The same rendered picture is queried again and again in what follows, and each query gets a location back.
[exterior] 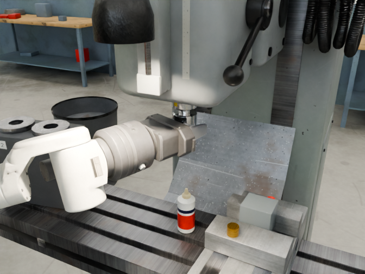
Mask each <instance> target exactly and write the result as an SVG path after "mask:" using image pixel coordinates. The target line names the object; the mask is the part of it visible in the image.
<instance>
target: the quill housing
mask: <svg viewBox="0 0 365 274"><path fill-rule="evenodd" d="M169 1H170V41H171V89H170V90H168V91H166V92H164V93H163V94H162V95H160V96H157V95H150V94H143V93H138V92H137V74H138V63H137V44H136V43H135V44H123V45H117V44H114V48H115V62H116V76H117V84H118V86H119V88H120V90H121V91H123V92H124V93H125V94H128V95H131V96H137V97H143V98H150V99H157V100H161V101H168V102H174V103H181V104H188V105H195V106H199V107H206V108H211V107H214V106H217V105H219V104H220V103H221V102H222V101H223V100H225V99H226V98H227V97H228V96H229V95H231V94H232V93H233V92H234V91H235V90H237V89H238V88H239V87H240V86H241V85H242V84H244V83H245V82H246V81H247V79H248V78H249V75H250V66H251V64H252V62H253V60H252V59H251V52H252V47H251V49H250V52H249V54H248V56H247V58H246V60H245V62H244V64H243V66H242V70H243V72H244V80H243V82H242V83H241V84H240V85H238V86H229V85H227V84H226V83H225V82H224V80H223V72H224V70H225V69H226V68H227V67H228V66H230V65H234V64H235V62H236V60H237V58H238V56H239V54H240V52H241V50H242V48H243V46H244V44H245V42H246V40H247V38H248V36H249V33H250V31H251V30H250V29H249V27H248V26H247V23H246V4H247V0H169Z"/></svg>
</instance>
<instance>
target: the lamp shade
mask: <svg viewBox="0 0 365 274"><path fill-rule="evenodd" d="M91 17H92V28H93V39H94V41H95V42H99V43H106V44H117V45H123V44H135V43H144V42H150V41H153V40H154V39H155V29H154V13H153V10H152V7H151V4H150V1H149V0H95V2H94V6H93V11H92V16H91Z"/></svg>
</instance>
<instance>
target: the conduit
mask: <svg viewBox="0 0 365 274"><path fill-rule="evenodd" d="M355 1H356V0H340V5H339V6H340V9H339V16H338V17H339V18H338V19H339V20H338V24H337V25H338V26H337V29H336V33H335V37H334V39H333V47H334V48H335V49H341V48H342V47H343V46H344V44H345V46H344V54H345V56H346V57H348V58H351V57H353V56H354V55H355V54H356V52H357V50H358V47H359V45H360V42H361V39H362V35H363V30H364V24H365V0H357V1H356V6H355V10H354V13H353V17H352V19H351V24H350V26H349V23H350V22H349V21H350V18H351V14H352V11H353V8H354V4H355ZM336 4H337V0H308V5H307V13H306V19H305V24H304V29H303V37H302V39H303V43H305V44H310V43H312V41H313V40H314V38H315V36H316V34H317V36H318V47H319V50H320V51H321V52H322V53H327V52H328V51H329V50H330V48H331V38H332V28H333V21H334V17H335V16H334V15H335V10H336ZM348 29H349V30H348Z"/></svg>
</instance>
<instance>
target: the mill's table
mask: <svg viewBox="0 0 365 274"><path fill-rule="evenodd" d="M103 187H104V190H105V194H106V200H105V201H104V202H103V203H102V204H100V205H98V206H96V207H94V208H91V209H89V210H85V211H80V212H76V213H69V212H67V211H66V210H65V209H59V208H53V207H47V206H42V205H37V204H30V203H20V204H16V205H12V206H9V207H6V208H2V209H0V236H1V237H4V238H6V239H8V240H11V241H13V242H16V243H18V244H20V245H23V246H25V247H28V248H31V249H32V250H35V251H38V252H40V253H42V254H45V255H47V256H50V257H52V258H54V259H57V260H59V261H62V262H64V263H66V264H69V265H72V266H74V267H76V268H79V269H81V270H84V271H86V272H88V273H91V274H187V273H188V272H189V270H190V269H191V267H192V266H193V264H194V263H195V262H196V260H197V259H198V257H199V256H200V254H201V253H202V252H203V250H204V248H205V231H206V229H207V228H208V226H209V225H210V224H211V222H212V221H213V220H214V218H215V217H216V216H217V215H215V214H211V213H207V212H204V211H201V210H197V209H195V229H194V231H193V232H191V233H182V232H180V231H179V230H178V204H176V203H172V202H169V201H165V200H161V199H159V198H155V197H151V196H147V195H144V194H140V193H138V192H134V191H130V190H127V189H123V188H119V187H116V186H113V185H109V184H104V185H103ZM290 274H365V257H363V256H359V255H356V254H352V253H349V252H345V251H341V250H338V249H335V248H332V247H327V246H324V245H320V244H317V243H314V242H310V241H307V240H303V239H302V240H301V243H300V246H299V248H298V251H297V255H296V257H295V260H294V263H293V266H292V269H291V272H290Z"/></svg>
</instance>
